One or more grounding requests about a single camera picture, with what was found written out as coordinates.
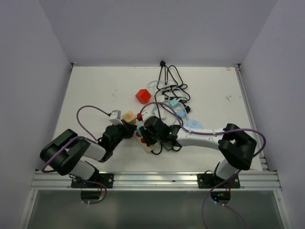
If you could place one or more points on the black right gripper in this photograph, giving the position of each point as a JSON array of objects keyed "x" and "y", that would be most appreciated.
[{"x": 145, "y": 132}]

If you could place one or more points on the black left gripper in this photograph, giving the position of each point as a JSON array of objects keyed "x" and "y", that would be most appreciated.
[{"x": 128, "y": 129}]

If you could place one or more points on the white Honor USB charger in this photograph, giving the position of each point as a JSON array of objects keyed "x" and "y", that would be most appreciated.
[{"x": 159, "y": 112}]

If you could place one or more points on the beige power strip red sockets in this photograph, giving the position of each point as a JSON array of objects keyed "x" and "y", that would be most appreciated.
[{"x": 140, "y": 140}]

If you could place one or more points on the green power strip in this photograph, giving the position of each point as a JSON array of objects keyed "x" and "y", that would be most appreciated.
[{"x": 169, "y": 145}]

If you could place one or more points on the beige wooden cube adapter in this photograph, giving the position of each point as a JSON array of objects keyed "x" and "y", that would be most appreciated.
[{"x": 129, "y": 117}]

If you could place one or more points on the light blue USB charger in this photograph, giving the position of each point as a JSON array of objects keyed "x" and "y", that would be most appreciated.
[{"x": 181, "y": 113}]

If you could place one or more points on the light teal charger green strip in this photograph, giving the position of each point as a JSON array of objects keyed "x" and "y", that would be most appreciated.
[{"x": 174, "y": 103}]

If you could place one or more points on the red cube adapter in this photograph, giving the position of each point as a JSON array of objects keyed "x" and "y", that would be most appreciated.
[{"x": 143, "y": 96}]

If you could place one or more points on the round light blue socket hub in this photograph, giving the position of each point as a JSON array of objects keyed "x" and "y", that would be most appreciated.
[{"x": 193, "y": 124}]

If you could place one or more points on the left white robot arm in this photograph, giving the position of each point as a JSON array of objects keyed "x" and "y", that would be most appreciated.
[{"x": 63, "y": 155}]

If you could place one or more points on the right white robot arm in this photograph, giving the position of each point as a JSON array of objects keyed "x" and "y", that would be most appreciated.
[{"x": 236, "y": 145}]

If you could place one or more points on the black plug head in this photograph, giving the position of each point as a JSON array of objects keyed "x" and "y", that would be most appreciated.
[{"x": 188, "y": 109}]

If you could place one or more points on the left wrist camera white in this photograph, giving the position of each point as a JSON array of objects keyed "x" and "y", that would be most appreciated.
[{"x": 115, "y": 117}]

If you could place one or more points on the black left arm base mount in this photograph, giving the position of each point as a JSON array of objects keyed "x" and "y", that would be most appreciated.
[{"x": 94, "y": 181}]

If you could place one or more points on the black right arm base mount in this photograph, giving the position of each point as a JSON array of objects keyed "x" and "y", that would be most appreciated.
[{"x": 209, "y": 179}]

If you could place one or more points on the aluminium rail table edge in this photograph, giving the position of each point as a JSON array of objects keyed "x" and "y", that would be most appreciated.
[{"x": 161, "y": 181}]

